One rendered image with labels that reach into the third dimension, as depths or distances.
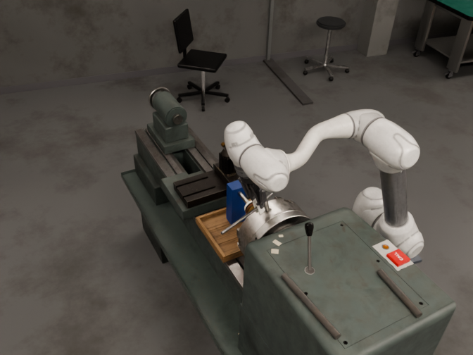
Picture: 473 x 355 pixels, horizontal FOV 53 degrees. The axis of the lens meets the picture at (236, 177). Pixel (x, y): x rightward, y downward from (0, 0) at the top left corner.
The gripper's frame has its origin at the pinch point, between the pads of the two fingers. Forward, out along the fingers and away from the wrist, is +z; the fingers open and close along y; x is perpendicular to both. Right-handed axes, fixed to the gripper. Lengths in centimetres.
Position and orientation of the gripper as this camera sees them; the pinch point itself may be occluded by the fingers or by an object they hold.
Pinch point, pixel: (258, 206)
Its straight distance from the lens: 188.2
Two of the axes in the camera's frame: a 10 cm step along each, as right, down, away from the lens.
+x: 6.7, -6.3, 4.0
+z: 2.2, 6.8, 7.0
